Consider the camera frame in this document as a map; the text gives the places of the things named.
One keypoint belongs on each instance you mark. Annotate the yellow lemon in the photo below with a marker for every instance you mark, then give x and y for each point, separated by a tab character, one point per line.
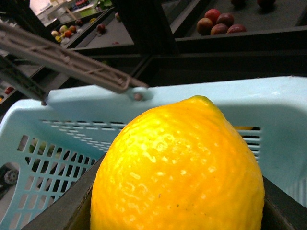
180	166

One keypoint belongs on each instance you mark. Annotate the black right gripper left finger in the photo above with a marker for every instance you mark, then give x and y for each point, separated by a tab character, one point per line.
72	210

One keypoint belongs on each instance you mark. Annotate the light blue plastic basket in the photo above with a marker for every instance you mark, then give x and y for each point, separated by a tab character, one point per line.
51	146

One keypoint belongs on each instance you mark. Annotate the black fruit display shelf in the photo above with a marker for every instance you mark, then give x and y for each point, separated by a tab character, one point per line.
158	41

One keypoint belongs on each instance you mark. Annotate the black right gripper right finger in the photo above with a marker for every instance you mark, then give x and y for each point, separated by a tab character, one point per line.
281	212

